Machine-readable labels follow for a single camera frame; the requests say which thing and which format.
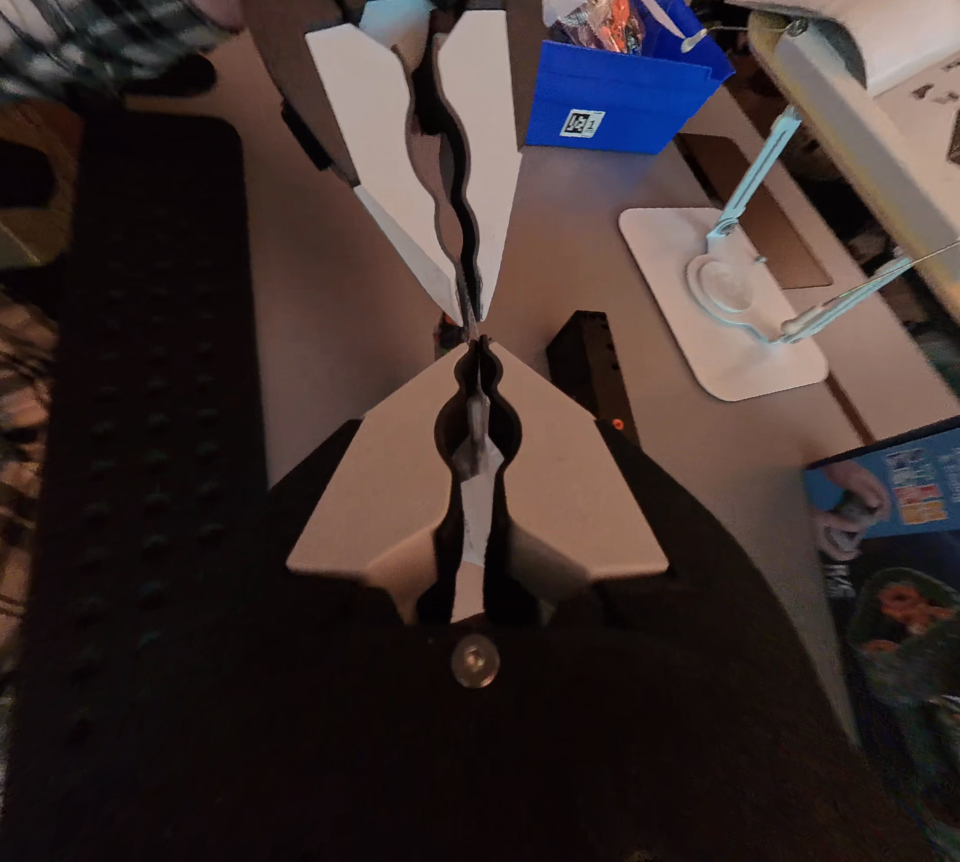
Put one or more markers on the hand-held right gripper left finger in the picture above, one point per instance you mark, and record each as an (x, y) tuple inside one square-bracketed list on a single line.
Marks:
[(367, 502)]

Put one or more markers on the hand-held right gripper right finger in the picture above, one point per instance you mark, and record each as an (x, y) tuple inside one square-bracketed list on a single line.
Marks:
[(585, 502)]

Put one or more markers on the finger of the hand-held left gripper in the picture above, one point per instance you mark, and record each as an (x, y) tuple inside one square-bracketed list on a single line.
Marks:
[(487, 127), (375, 127)]

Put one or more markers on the clear plastic parts bag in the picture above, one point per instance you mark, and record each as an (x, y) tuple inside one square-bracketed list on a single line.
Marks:
[(476, 502)]

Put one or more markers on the blue plastic bin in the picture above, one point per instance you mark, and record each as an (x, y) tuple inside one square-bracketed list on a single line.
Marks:
[(622, 104)]

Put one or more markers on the white book stand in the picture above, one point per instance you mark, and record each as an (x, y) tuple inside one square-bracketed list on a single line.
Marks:
[(675, 292)]

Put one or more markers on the black studded mat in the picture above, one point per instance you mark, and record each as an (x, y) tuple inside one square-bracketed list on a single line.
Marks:
[(150, 352)]

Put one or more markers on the blue robot kit box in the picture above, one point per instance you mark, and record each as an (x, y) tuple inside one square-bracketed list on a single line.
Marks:
[(900, 502)]

